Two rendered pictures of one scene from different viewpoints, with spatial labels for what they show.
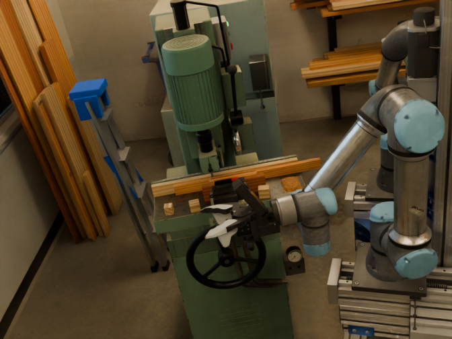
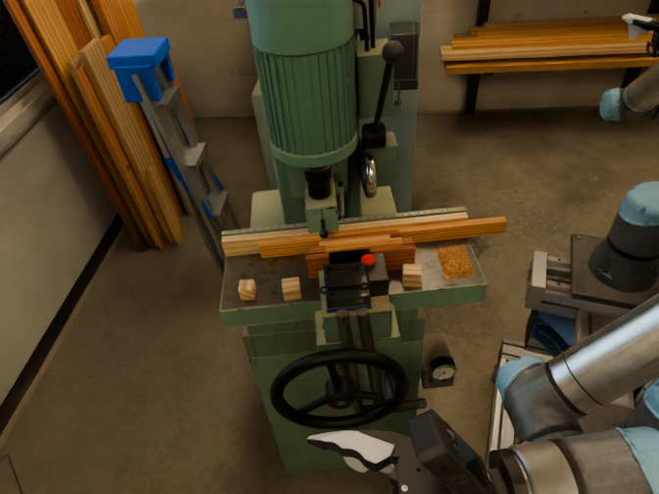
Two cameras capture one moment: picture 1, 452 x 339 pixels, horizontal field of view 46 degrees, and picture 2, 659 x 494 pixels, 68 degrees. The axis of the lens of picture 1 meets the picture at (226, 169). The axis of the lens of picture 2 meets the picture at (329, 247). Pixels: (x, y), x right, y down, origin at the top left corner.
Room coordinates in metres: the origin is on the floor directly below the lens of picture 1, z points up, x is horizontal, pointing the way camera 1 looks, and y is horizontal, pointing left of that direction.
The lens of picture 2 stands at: (0.97, 0.04, 1.72)
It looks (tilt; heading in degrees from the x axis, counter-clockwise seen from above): 43 degrees down; 0
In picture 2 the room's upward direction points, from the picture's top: 6 degrees counter-clockwise
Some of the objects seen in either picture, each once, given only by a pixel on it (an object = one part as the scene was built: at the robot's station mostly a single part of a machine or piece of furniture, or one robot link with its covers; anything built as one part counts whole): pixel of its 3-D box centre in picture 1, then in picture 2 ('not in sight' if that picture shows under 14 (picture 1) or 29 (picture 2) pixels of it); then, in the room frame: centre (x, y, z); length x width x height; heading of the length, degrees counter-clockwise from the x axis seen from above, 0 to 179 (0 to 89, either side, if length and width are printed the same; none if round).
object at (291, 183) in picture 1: (290, 182); (455, 259); (1.75, -0.24, 0.91); 0.10 x 0.07 x 0.02; 0
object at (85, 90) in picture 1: (126, 180); (199, 189); (2.60, 0.56, 0.58); 0.27 x 0.25 x 1.16; 83
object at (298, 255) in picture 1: (294, 255); (442, 368); (1.62, -0.20, 0.65); 0.06 x 0.04 x 0.08; 90
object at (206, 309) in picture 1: (231, 269); (335, 340); (1.95, 0.06, 0.36); 0.58 x 0.45 x 0.71; 0
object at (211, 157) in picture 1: (209, 157); (322, 203); (1.85, 0.06, 1.03); 0.14 x 0.07 x 0.09; 0
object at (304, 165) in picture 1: (247, 176); (381, 237); (1.83, -0.08, 0.92); 0.60 x 0.02 x 0.04; 90
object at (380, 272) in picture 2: (229, 192); (355, 280); (1.64, 0.00, 0.99); 0.13 x 0.11 x 0.06; 90
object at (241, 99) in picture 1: (233, 87); (374, 78); (2.05, -0.09, 1.23); 0.09 x 0.08 x 0.15; 0
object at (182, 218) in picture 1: (230, 205); (351, 287); (1.73, 0.01, 0.87); 0.61 x 0.30 x 0.06; 90
